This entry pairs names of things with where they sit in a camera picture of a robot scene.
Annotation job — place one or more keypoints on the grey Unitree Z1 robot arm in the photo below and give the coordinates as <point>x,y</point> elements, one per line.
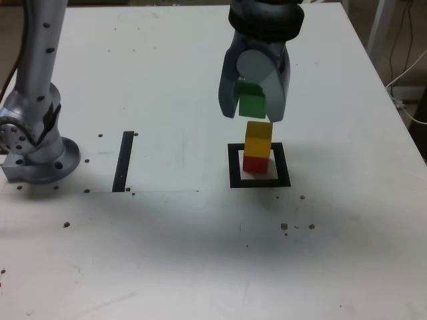
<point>40,66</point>

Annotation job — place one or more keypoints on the black tape square outline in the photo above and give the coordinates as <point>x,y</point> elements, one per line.
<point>233,166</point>

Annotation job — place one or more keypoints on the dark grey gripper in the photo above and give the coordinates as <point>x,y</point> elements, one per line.
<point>263,46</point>

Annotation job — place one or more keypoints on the red cube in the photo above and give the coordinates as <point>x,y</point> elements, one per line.
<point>255,165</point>

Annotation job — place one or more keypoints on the yellow cube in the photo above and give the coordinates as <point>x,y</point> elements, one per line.
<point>258,140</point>

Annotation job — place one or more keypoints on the black tape strip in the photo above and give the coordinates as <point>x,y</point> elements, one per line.
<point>122,160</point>

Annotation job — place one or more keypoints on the green cube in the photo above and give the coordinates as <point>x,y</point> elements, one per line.
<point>251,105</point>

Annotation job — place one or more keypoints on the white metal leg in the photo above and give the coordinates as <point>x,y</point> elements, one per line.
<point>378,23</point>

